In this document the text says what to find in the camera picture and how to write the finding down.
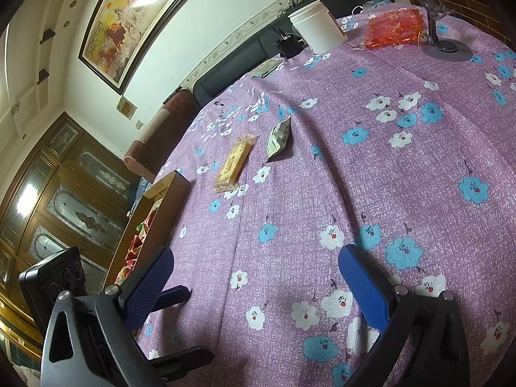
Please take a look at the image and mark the cardboard tray box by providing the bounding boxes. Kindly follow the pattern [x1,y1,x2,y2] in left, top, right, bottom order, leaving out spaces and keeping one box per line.
[104,170,191,287]

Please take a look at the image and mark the wooden glass door cabinet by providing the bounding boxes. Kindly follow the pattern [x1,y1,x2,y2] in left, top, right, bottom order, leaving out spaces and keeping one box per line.
[1,114,140,369]

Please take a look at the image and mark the flat green booklet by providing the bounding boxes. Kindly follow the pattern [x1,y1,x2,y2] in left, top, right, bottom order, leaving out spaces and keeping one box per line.
[249,58,283,79]

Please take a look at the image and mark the red mesh gift bag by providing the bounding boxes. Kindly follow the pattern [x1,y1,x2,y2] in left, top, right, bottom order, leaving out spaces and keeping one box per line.
[362,9,425,50]

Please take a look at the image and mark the brown armchair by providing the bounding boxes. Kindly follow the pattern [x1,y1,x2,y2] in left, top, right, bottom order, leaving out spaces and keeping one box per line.
[123,89,199,183]

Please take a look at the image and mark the black leather sofa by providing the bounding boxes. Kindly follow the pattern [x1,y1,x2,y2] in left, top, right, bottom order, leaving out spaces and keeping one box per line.
[193,0,394,107]

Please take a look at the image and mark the purple floral tablecloth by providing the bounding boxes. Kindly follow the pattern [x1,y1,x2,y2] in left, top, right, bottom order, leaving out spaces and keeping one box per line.
[137,13,515,386]

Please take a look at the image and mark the dark red foil snack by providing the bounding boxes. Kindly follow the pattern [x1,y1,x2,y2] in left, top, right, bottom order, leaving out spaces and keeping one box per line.
[114,206,159,285]

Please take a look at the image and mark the small black object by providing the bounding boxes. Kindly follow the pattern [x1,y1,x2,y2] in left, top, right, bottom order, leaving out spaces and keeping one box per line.
[275,28,305,59]

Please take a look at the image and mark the framed horse painting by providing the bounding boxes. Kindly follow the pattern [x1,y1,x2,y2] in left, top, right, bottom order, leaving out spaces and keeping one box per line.
[79,0,185,95]

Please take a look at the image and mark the white plastic jar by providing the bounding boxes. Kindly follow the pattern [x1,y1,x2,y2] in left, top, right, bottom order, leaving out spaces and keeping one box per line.
[288,0,347,54]

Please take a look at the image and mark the white green snack packet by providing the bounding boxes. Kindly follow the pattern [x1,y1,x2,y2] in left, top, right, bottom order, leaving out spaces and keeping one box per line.
[266,116,290,159]

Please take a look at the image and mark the black phone stand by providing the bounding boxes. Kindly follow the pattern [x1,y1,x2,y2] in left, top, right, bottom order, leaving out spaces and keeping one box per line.
[390,0,473,62]

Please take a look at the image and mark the tan biscuit bar packet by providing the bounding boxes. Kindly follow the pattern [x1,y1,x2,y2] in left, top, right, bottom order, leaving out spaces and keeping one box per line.
[213,134,257,193]

